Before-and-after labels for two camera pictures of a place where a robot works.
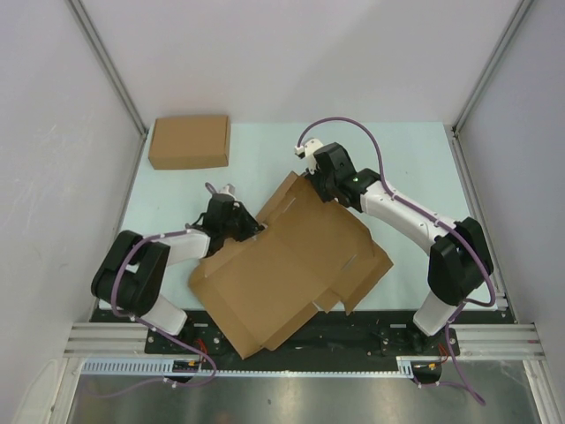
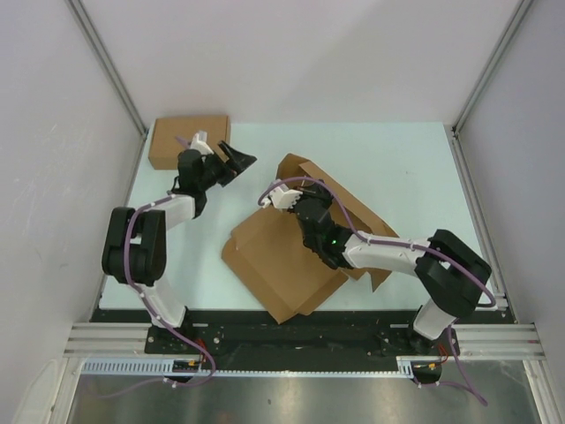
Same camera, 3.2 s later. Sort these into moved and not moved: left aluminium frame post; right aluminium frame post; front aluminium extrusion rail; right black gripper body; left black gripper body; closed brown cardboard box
Moved: right black gripper body; left black gripper body
Not moved: closed brown cardboard box; left aluminium frame post; right aluminium frame post; front aluminium extrusion rail
